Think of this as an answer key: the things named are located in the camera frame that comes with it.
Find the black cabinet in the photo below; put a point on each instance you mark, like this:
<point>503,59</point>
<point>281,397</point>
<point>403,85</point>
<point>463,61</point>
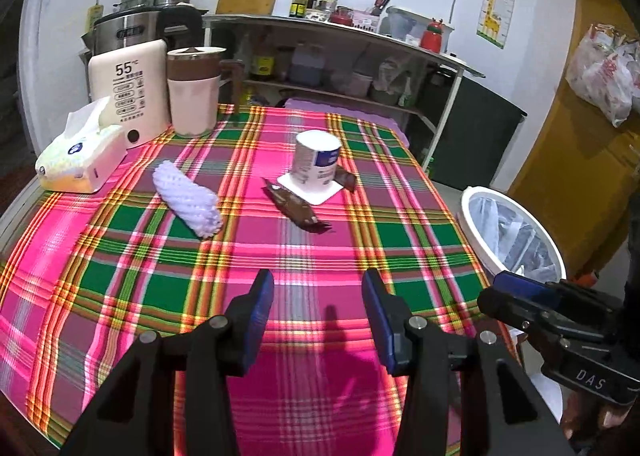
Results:
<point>475,126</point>

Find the plaid tablecloth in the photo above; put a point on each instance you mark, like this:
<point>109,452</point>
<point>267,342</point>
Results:
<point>300,256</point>

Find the white square coaster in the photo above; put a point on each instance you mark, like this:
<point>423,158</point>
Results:
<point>310,193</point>

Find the cream brown kettle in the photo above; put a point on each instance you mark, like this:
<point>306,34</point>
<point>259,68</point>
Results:
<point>192,96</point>

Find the pink basket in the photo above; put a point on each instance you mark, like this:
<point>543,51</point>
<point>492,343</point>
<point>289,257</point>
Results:
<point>367,21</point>

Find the small patterned bowl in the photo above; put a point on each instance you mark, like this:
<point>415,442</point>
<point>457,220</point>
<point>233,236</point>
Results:
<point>317,16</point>

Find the clear plastic pitcher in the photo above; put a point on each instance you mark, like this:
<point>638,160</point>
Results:
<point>397,23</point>

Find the yellow label oil bottle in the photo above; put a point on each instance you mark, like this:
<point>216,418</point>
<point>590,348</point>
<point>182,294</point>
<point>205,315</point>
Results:
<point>262,61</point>

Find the clear storage container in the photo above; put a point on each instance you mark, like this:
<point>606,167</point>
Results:
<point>359,83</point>

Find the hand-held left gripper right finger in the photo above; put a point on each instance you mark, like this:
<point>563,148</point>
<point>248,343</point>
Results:
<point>377,321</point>

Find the clear plastic bin liner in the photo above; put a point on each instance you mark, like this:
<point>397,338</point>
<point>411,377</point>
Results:
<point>520,241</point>

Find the red lid jar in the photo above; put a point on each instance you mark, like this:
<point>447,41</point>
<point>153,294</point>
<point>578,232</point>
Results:
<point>342,16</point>

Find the plastic bags on shelf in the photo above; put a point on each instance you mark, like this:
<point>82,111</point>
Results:
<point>392,81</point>

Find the kitchen knives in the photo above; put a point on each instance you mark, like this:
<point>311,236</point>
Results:
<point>381,3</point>

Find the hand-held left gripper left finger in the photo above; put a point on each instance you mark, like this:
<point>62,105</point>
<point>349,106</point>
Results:
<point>260,316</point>

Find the long brown wrapper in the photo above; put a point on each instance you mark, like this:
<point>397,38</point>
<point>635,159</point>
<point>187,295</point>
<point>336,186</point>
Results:
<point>295,206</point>

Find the cream water dispenser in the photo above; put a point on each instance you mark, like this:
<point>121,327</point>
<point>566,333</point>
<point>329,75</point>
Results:
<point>130,91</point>

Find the white tissue pack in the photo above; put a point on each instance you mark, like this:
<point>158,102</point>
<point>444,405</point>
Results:
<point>80,156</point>

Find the hanging plastic shopping bags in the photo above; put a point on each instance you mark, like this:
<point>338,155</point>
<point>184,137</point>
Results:
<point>605,71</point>

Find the pink lid storage box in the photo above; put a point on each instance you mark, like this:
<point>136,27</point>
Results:
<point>320,106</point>

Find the person's right hand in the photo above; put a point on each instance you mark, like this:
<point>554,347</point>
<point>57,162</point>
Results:
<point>590,416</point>

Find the white metal shelf unit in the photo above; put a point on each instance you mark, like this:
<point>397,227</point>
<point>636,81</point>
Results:
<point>350,33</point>

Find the wooden door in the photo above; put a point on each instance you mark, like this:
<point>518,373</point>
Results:
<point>575,161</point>

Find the white cup blue label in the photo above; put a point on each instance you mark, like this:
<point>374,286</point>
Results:
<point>317,156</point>

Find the steel electric pot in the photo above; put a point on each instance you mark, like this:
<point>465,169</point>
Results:
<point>130,28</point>

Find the small brown wrapper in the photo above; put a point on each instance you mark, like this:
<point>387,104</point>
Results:
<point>346,178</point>

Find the white foam fruit net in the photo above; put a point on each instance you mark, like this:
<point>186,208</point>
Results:
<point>187,198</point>

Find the white round trash bin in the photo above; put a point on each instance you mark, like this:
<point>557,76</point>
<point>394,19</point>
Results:
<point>467,216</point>

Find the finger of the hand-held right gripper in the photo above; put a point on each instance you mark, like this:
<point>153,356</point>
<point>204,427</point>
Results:
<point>522,286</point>
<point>510,311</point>

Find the yellow wall poster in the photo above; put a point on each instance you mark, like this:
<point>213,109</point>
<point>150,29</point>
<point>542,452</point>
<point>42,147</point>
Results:
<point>497,1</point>

